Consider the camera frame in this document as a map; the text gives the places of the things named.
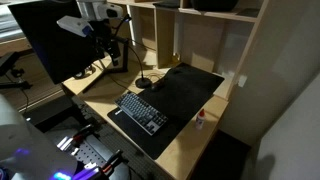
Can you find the grey mechanical keyboard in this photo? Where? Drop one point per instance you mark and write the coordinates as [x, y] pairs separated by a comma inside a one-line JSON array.
[[140, 112]]

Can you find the black desk mat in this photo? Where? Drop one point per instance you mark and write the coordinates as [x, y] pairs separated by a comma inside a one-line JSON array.
[[186, 90]]

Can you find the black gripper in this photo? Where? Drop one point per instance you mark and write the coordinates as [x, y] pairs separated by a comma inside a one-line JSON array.
[[107, 42]]

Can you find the small yellow object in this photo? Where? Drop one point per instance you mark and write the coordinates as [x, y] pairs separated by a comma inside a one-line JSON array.
[[175, 59]]

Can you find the orange black bar clamp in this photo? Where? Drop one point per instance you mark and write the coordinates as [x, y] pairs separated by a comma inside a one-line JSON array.
[[111, 160], [83, 132]]

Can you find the black gooseneck stand round base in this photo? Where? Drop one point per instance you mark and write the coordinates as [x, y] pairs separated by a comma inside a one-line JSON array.
[[143, 82]]

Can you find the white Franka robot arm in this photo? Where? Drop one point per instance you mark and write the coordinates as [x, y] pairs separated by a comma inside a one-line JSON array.
[[20, 140]]

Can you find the black bag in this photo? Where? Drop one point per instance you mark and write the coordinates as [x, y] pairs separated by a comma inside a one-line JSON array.
[[213, 4]]

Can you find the black computer monitor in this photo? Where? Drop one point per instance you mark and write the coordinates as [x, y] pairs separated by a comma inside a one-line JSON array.
[[50, 43]]

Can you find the wooden shelf unit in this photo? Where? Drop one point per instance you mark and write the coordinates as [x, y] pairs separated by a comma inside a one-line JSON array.
[[200, 36]]

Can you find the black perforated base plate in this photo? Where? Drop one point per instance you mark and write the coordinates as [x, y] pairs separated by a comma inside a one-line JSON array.
[[88, 151]]

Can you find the white glue bottle red cap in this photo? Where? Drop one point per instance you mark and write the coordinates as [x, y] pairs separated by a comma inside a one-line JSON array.
[[200, 121]]

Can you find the aluminium extrusion rail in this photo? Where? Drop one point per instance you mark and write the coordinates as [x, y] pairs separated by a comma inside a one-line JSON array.
[[86, 174], [64, 142]]

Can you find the black monitor stand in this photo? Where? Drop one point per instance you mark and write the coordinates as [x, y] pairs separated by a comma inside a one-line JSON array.
[[125, 55]]

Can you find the white paper tag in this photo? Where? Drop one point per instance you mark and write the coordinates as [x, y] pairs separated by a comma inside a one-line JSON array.
[[242, 81]]

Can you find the black box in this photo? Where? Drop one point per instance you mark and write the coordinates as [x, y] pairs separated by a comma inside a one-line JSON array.
[[50, 111]]

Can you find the black tripod mount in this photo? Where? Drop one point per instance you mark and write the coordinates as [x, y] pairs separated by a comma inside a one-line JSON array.
[[10, 61]]

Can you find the black computer mouse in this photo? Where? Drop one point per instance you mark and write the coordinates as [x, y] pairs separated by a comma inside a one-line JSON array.
[[157, 85]]

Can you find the flat black tray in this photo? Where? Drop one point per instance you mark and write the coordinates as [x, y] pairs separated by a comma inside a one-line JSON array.
[[166, 4]]

